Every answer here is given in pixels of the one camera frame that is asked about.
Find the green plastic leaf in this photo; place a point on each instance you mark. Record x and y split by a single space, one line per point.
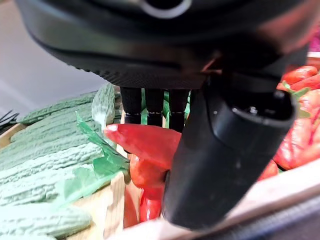
105 160

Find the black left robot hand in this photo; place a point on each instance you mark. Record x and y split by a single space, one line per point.
160 45

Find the red chili pepper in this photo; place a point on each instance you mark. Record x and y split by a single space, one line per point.
269 171
147 142
298 73
147 175
308 83
297 140
150 207

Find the wooden crate divider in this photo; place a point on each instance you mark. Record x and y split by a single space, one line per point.
107 210

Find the purple vegetable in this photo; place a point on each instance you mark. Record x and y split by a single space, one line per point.
315 41

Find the dark leafy bundle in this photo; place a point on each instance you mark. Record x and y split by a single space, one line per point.
7 120

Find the grey shelf edge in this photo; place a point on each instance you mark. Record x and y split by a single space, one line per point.
280 222

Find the green bitter gourd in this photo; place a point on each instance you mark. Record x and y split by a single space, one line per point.
103 107
27 190
57 107
42 221
50 127
45 166
37 150

